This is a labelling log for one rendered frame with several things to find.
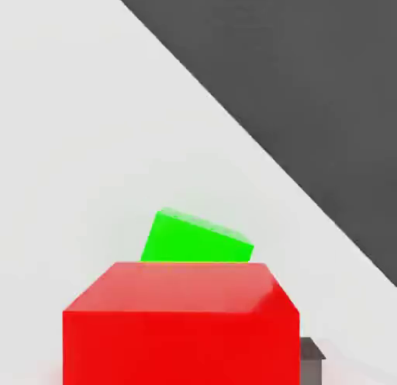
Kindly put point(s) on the small red cube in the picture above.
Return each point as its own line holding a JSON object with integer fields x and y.
{"x": 181, "y": 344}

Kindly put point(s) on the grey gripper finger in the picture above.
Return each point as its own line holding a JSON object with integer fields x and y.
{"x": 310, "y": 363}

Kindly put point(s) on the small green cube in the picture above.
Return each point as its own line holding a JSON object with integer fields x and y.
{"x": 195, "y": 242}

